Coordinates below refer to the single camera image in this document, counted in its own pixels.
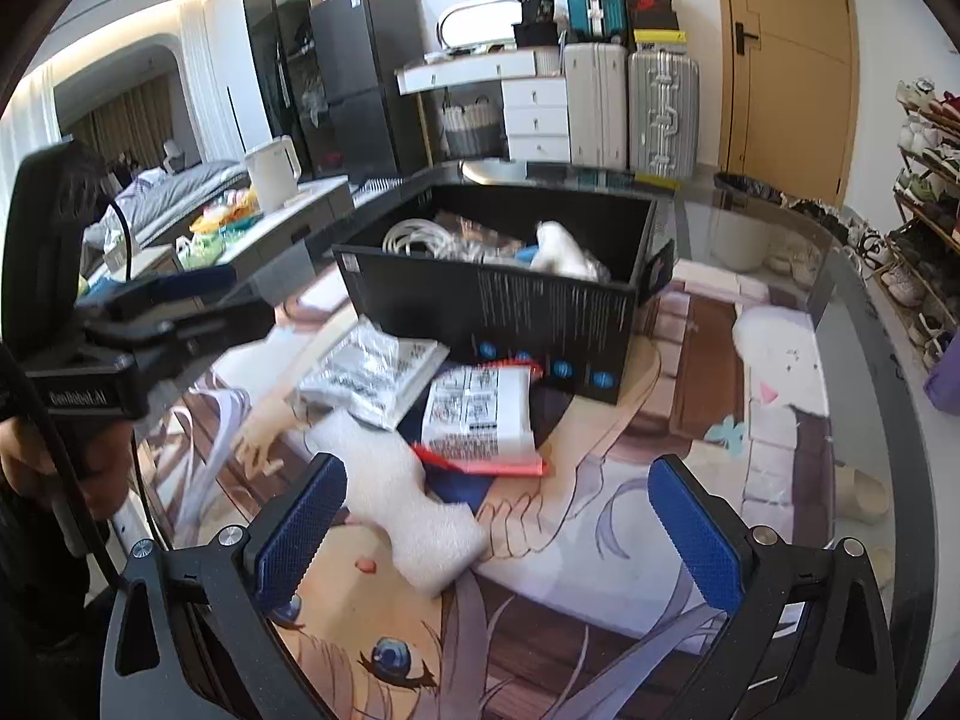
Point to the oval mirror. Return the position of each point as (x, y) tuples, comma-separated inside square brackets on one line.
[(480, 22)]

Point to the brown curtain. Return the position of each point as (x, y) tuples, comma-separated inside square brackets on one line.
[(120, 127)]

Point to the dark glass wardrobe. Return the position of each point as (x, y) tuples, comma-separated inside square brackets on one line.
[(274, 52)]

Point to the grey side cabinet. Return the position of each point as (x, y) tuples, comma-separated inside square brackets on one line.
[(300, 221)]

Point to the white trash bin black liner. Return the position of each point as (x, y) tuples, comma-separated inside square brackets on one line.
[(746, 229)]

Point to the clear zip bag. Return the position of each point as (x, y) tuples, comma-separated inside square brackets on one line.
[(491, 238)]

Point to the wooden door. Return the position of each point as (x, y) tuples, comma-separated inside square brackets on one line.
[(787, 90)]

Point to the beige slipper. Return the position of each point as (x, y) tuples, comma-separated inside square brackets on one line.
[(862, 496)]

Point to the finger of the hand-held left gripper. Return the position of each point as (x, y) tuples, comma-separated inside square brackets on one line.
[(187, 283), (225, 321)]

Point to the wooden shoe rack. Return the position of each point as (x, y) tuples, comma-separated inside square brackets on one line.
[(941, 187)]

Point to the white foam piece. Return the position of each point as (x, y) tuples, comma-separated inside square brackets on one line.
[(405, 510)]

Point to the black bag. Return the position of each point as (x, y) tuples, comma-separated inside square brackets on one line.
[(536, 22)]

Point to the colourful small toys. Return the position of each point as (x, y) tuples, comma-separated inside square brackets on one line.
[(217, 229)]

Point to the white vanity desk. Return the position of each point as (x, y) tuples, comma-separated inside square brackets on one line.
[(534, 120)]

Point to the silver suitcase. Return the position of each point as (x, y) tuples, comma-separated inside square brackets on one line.
[(664, 116)]

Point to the printed cartoon table mat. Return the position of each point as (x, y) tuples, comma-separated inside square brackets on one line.
[(600, 480)]

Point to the plain black shoe box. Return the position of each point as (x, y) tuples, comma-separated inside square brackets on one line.
[(654, 21)]

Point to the white suitcase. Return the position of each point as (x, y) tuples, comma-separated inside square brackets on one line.
[(595, 105)]

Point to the white printed packet red edge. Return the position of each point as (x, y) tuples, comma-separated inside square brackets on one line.
[(476, 420)]

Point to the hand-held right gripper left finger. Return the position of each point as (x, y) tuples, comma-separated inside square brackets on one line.
[(300, 532)]

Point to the purple soft bag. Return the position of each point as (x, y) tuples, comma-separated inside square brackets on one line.
[(945, 386)]

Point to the black white striped rug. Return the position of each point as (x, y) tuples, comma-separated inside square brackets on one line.
[(386, 185)]

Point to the shoe rack with shoes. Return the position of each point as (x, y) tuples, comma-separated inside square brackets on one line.
[(919, 180)]

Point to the grey bed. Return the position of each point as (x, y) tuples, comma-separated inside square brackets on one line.
[(187, 187)]

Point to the yellow black shoe box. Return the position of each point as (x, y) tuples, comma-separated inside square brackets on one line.
[(660, 41)]

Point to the white shoelace coil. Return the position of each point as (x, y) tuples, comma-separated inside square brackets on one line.
[(411, 240)]

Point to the woven laundry basket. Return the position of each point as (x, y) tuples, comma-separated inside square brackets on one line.
[(472, 131)]

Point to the white electric kettle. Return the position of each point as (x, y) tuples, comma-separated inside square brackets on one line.
[(274, 174)]

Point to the white sneaker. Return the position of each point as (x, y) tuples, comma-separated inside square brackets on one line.
[(904, 286)]

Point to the dark refrigerator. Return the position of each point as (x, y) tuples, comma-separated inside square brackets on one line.
[(367, 82)]

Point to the white ribbed container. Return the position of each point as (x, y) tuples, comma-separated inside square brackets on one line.
[(550, 61)]

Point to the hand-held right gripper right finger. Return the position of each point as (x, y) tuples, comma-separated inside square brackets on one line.
[(694, 532)]

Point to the person's left hand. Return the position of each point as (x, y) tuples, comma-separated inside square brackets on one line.
[(22, 465)]

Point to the clear crinkled plastic packet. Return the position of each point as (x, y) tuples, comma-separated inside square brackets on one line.
[(360, 375)]

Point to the black cardboard box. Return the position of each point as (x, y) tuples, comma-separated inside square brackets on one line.
[(525, 315)]

